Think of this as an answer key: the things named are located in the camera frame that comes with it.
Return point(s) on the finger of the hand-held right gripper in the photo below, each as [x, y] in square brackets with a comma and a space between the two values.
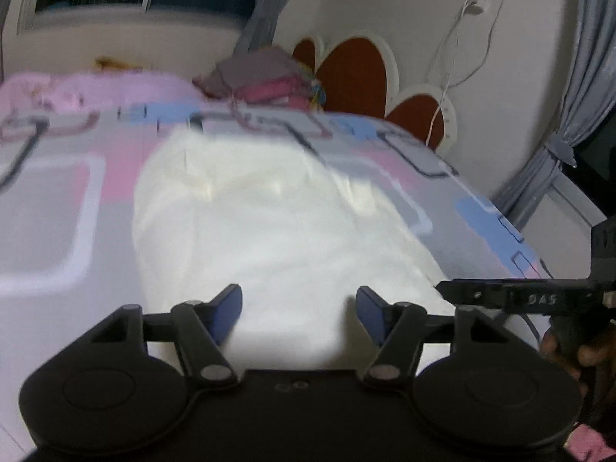
[510, 292]

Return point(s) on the grey curtain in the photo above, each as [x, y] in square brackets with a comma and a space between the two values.
[274, 5]
[572, 106]

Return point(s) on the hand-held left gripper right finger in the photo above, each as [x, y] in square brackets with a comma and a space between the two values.
[371, 313]

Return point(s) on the patterned bed sheet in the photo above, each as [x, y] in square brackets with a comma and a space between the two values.
[57, 192]

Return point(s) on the white quilted jacket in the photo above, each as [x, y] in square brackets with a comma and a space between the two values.
[269, 231]

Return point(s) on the white headboard with brown hearts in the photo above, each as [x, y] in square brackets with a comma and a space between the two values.
[356, 77]

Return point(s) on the yellow cloth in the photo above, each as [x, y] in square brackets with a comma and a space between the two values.
[115, 64]

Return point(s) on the pink blanket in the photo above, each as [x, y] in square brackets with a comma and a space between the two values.
[96, 91]

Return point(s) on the stack of folded clothes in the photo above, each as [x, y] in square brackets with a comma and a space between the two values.
[260, 77]

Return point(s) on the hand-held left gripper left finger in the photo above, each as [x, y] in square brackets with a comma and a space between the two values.
[228, 310]

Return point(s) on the pink clothing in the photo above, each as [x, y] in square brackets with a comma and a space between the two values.
[594, 442]

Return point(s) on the person's right hand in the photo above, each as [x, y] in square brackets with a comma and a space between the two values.
[553, 349]

